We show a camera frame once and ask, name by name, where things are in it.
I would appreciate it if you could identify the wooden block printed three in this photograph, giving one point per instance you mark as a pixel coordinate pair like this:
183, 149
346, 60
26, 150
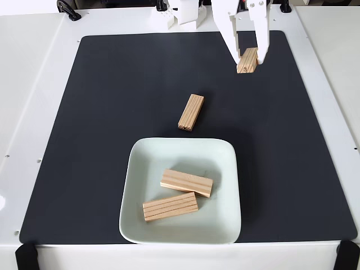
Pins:
247, 63

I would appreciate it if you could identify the grooved wooden block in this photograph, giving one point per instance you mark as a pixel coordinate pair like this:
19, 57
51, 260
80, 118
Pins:
191, 112
187, 182
168, 209

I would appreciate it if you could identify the pale green square plate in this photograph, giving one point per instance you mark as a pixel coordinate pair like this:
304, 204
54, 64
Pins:
146, 157

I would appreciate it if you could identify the black table clamp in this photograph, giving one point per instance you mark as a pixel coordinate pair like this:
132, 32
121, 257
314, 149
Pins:
285, 7
348, 256
26, 257
69, 10

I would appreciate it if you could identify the black rubber mat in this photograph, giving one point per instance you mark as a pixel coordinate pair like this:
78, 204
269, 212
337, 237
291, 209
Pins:
84, 140

